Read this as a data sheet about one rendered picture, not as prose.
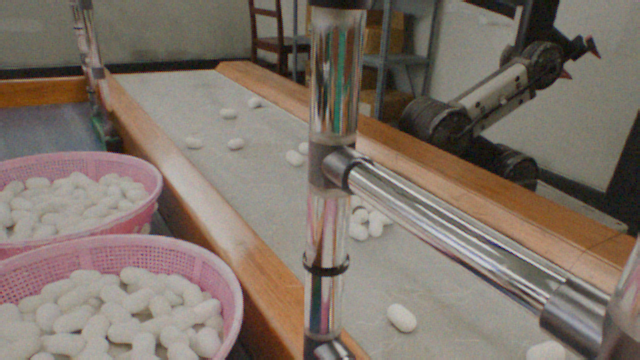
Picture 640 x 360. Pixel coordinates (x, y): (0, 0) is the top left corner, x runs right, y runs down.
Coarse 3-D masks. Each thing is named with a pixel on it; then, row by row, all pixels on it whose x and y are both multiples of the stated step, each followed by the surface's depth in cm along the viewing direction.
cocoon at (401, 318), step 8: (392, 304) 45; (400, 304) 45; (392, 312) 44; (400, 312) 43; (408, 312) 44; (392, 320) 44; (400, 320) 43; (408, 320) 43; (400, 328) 43; (408, 328) 43
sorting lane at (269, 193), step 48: (144, 96) 110; (192, 96) 113; (240, 96) 116; (288, 144) 87; (240, 192) 68; (288, 192) 69; (288, 240) 57; (384, 240) 58; (384, 288) 50; (432, 288) 50; (480, 288) 51; (384, 336) 43; (432, 336) 43; (480, 336) 44; (528, 336) 44
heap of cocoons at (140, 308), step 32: (64, 288) 46; (96, 288) 46; (128, 288) 49; (160, 288) 47; (192, 288) 47; (0, 320) 41; (32, 320) 43; (64, 320) 42; (96, 320) 42; (128, 320) 44; (160, 320) 42; (192, 320) 44; (0, 352) 39; (32, 352) 39; (64, 352) 39; (96, 352) 39; (128, 352) 40; (160, 352) 42; (192, 352) 40
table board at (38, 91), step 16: (0, 80) 115; (16, 80) 116; (32, 80) 117; (48, 80) 119; (64, 80) 121; (80, 80) 123; (0, 96) 115; (16, 96) 117; (32, 96) 119; (48, 96) 121; (64, 96) 123; (80, 96) 125
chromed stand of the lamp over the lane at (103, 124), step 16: (80, 0) 79; (80, 16) 81; (80, 32) 94; (96, 32) 83; (80, 48) 95; (96, 48) 84; (96, 64) 85; (96, 80) 86; (96, 96) 88; (96, 112) 102; (96, 128) 97; (112, 128) 91; (112, 144) 91
